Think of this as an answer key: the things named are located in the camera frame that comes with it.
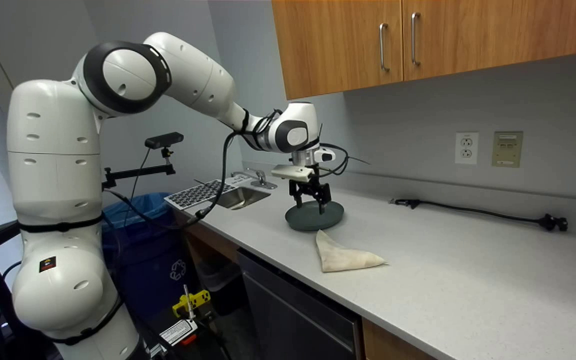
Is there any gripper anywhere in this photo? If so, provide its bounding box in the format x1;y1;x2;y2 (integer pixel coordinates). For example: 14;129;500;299
288;177;332;215

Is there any folded beige towel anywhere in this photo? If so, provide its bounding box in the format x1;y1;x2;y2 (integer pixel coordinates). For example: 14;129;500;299
315;229;387;273

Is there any round grey-green plate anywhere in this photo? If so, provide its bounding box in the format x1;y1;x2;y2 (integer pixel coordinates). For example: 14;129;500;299
284;200;345;232

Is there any silver tap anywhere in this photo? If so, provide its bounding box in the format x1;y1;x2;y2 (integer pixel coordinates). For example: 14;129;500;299
231;168;278;190

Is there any steel sink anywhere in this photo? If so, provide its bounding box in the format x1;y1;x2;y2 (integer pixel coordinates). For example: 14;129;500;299
215;185;272;211

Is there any dark dishwasher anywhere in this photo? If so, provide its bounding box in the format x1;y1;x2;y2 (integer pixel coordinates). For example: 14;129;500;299
237;249;365;360

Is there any white keyboard with dark keys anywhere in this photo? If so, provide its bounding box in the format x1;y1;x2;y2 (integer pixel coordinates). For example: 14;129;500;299
163;179;239;211

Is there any black waste bin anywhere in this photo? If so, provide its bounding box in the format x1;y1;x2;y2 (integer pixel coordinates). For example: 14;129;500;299
195;254;250;317

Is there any yellow clamp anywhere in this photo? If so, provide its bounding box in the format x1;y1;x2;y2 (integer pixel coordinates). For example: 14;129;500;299
171;288;212;319

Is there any wooden cabinet door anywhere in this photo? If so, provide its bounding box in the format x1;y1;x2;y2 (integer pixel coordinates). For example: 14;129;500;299
401;0;576;83
271;0;405;101

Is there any blue recycling bin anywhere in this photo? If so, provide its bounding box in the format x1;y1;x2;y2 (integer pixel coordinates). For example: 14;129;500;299
101;192;205;323

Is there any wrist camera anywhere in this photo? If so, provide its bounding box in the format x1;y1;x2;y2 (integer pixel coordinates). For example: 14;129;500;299
270;164;315;182

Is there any camera on mount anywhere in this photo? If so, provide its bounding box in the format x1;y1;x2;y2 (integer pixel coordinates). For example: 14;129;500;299
101;131;185;191

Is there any white wall socket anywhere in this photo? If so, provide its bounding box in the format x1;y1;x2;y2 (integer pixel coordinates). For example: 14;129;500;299
455;131;480;166

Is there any black cable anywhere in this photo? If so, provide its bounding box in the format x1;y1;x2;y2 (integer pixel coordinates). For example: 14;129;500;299
389;198;569;232

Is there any silver door handle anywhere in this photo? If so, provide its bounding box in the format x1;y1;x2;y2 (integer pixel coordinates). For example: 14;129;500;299
378;22;390;73
410;11;422;67

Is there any beige switch plate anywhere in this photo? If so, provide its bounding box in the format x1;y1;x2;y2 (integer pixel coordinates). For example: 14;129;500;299
491;130;524;169

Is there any wooden wall cabinet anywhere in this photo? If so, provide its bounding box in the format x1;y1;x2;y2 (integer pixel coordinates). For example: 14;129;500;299
271;0;576;101

